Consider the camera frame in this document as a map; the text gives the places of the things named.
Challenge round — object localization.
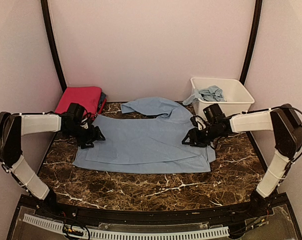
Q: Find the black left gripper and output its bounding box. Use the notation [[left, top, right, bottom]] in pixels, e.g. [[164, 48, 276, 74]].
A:
[[64, 123, 105, 149]]

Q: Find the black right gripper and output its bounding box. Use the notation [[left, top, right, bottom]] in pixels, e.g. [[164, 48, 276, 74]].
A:
[[182, 122, 224, 147]]

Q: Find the light blue button shirt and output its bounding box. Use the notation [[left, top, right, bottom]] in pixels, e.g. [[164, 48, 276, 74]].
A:
[[73, 97, 216, 174]]

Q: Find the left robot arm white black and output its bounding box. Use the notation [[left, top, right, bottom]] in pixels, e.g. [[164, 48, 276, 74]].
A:
[[0, 112, 105, 218]]

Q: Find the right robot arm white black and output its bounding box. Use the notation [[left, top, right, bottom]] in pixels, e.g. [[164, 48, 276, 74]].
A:
[[182, 103, 302, 199]]

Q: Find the folded red garment underneath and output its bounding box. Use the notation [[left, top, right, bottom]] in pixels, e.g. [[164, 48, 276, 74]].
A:
[[95, 98, 107, 118]]

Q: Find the folded pink red garment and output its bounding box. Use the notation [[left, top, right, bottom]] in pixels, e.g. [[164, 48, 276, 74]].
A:
[[54, 86, 103, 118]]

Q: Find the folded dark blue garment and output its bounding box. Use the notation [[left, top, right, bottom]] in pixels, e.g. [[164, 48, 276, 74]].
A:
[[99, 92, 106, 105]]

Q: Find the crumpled blue cloth in bin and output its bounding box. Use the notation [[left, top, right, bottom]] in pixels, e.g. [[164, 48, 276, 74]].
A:
[[182, 85, 226, 106]]

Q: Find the white plastic bin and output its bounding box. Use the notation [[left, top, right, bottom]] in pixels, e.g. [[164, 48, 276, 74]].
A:
[[190, 77, 255, 116]]

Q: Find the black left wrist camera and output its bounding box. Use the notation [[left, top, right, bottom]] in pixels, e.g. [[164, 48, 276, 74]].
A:
[[66, 102, 85, 121]]

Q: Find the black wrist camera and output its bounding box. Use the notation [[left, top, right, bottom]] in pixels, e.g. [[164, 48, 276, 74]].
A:
[[203, 103, 226, 124], [66, 102, 85, 121]]

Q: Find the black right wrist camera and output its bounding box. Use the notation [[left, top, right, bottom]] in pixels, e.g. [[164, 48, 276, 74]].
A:
[[203, 103, 226, 124]]

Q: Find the white slotted cable duct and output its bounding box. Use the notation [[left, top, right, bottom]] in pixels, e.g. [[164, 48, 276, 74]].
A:
[[23, 214, 229, 240]]

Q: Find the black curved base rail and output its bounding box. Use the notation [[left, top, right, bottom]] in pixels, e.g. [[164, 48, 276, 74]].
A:
[[10, 193, 296, 229]]

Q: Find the left black frame post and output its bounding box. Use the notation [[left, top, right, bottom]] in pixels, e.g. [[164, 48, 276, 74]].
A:
[[40, 0, 67, 92]]

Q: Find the black frame post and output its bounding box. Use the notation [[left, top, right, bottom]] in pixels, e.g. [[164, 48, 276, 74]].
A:
[[239, 0, 263, 85], [40, 0, 67, 92]]

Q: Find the right black frame post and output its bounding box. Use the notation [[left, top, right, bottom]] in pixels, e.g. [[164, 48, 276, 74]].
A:
[[239, 0, 263, 85]]

